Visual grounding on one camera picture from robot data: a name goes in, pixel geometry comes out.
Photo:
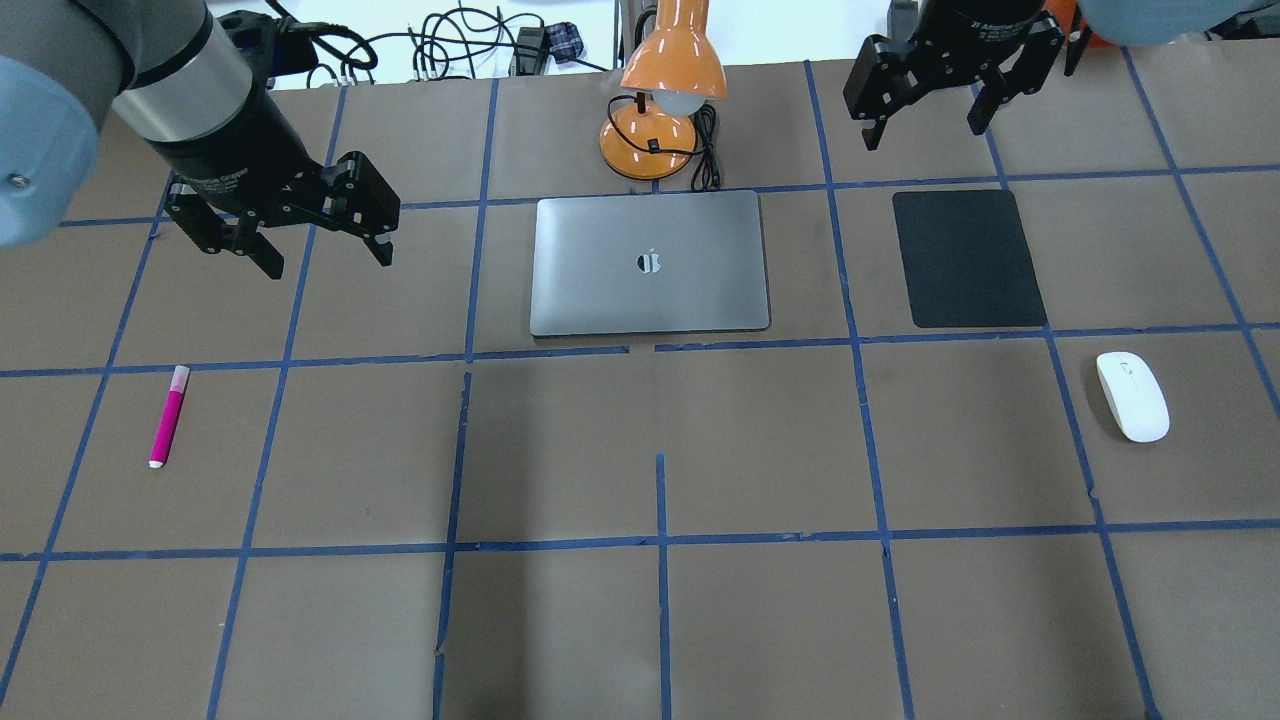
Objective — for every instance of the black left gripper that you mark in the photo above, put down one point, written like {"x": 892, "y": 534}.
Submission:
{"x": 232, "y": 152}

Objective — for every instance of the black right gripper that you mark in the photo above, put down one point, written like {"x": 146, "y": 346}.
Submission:
{"x": 975, "y": 27}

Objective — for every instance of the pink marker pen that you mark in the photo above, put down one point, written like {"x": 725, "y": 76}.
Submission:
{"x": 169, "y": 419}

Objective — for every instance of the white computer mouse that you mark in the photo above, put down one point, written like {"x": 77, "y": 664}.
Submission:
{"x": 1134, "y": 396}

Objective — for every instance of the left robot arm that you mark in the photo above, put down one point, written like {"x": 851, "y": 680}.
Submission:
{"x": 195, "y": 87}

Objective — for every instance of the black mousepad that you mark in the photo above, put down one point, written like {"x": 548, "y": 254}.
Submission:
{"x": 966, "y": 260}

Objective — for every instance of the black power adapter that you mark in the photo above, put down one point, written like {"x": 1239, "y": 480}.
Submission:
{"x": 530, "y": 51}

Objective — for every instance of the orange desk lamp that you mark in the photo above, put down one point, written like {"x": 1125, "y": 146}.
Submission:
{"x": 662, "y": 120}

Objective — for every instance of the silver closed laptop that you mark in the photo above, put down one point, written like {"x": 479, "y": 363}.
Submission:
{"x": 649, "y": 264}

